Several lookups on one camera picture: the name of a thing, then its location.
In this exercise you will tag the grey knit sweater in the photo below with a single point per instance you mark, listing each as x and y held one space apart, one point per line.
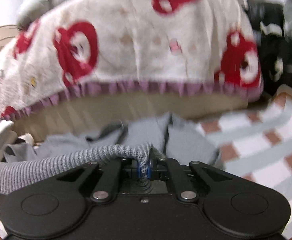
148 132

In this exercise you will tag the grey cloth bundle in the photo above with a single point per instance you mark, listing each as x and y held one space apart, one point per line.
41 2

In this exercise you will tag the dark clothes pile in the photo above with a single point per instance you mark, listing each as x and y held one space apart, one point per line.
268 55

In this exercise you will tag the checked pink and grey rug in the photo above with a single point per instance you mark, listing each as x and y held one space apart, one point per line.
260 142

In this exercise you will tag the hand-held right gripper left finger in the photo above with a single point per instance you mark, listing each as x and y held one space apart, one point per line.
137 170

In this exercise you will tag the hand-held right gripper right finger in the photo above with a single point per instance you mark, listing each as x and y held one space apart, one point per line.
149 171

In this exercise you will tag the white quilt with red print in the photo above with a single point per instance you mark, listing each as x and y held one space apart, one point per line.
136 42

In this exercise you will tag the beige bed base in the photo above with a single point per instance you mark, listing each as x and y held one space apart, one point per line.
111 110

